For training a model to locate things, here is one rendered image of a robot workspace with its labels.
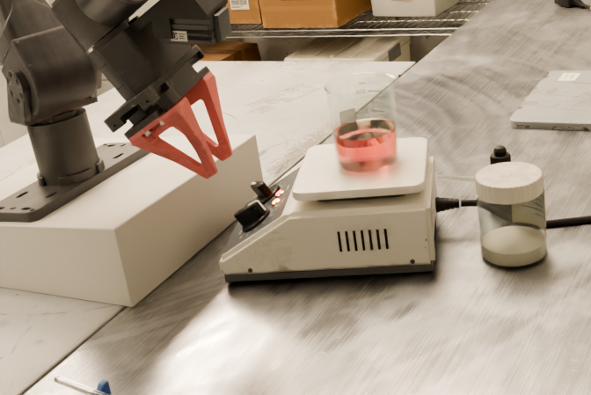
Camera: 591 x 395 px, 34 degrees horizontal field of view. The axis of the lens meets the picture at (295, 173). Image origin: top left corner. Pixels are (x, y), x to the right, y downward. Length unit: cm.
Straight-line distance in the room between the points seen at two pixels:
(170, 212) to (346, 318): 22
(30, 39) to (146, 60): 18
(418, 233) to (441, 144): 33
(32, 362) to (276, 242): 24
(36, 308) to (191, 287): 15
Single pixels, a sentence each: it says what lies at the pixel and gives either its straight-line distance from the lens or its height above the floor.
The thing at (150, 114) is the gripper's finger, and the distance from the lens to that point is 86.
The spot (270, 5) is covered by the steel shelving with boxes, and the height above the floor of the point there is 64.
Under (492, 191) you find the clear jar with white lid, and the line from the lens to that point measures 87.
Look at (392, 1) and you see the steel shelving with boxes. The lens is 325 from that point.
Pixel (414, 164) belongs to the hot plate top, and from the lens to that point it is 90.
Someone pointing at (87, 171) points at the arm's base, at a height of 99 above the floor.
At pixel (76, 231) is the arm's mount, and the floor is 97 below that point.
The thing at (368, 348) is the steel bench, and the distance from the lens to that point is 80.
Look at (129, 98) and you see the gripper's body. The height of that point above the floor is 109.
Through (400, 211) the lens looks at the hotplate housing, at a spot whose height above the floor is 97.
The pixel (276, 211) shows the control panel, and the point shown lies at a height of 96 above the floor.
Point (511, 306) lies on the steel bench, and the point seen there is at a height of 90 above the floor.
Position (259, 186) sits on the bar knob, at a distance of 96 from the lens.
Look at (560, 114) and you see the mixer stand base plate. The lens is 123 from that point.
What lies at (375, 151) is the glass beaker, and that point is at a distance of 88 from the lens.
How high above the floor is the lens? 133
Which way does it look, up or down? 22 degrees down
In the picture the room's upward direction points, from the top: 9 degrees counter-clockwise
